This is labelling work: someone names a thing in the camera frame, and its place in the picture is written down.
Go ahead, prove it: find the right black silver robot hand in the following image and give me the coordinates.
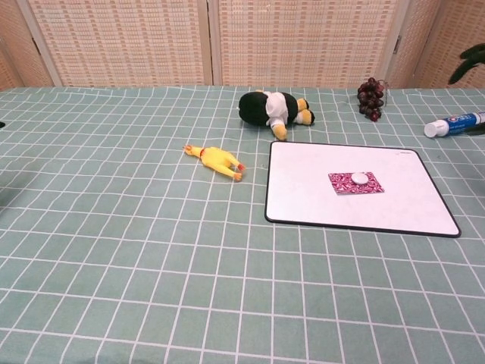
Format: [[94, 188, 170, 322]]
[[449, 42, 485, 86]]

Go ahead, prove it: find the pink patterned cloth square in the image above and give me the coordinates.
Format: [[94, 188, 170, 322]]
[[327, 171, 386, 197]]

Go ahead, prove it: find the bamboo folding screen panel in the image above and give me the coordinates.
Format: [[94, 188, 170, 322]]
[[386, 0, 485, 90], [17, 0, 214, 88], [206, 0, 415, 90], [0, 0, 62, 92]]

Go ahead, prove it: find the white blue toothpaste tube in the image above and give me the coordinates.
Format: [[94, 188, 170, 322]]
[[423, 111, 485, 139]]

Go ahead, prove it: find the dark red grape bunch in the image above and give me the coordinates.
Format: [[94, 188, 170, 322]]
[[357, 77, 391, 123]]

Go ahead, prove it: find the green checked tablecloth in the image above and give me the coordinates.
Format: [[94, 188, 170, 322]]
[[0, 85, 485, 364]]

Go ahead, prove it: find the yellow rubber chicken toy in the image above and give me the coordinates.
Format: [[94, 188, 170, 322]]
[[183, 144, 246, 183]]

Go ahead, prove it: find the white board with black rim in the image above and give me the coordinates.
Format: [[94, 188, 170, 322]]
[[264, 140, 462, 239]]

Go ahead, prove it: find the black white plush doll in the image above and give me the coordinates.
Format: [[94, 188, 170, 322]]
[[237, 89, 316, 142]]

